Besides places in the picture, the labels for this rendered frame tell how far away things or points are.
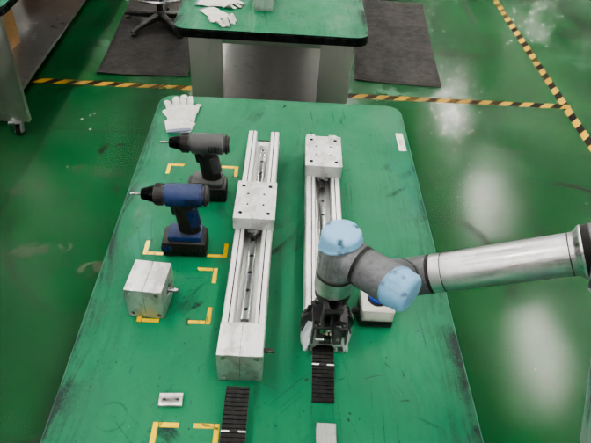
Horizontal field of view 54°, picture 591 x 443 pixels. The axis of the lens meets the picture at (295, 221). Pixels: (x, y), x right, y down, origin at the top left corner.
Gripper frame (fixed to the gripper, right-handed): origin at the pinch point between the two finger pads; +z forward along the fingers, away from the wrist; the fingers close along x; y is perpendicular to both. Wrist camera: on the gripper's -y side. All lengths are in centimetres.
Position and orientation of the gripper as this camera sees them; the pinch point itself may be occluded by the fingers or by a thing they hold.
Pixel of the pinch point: (324, 341)
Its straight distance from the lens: 130.5
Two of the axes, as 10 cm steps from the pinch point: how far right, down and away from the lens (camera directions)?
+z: -0.6, 7.5, 6.6
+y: -0.2, 6.6, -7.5
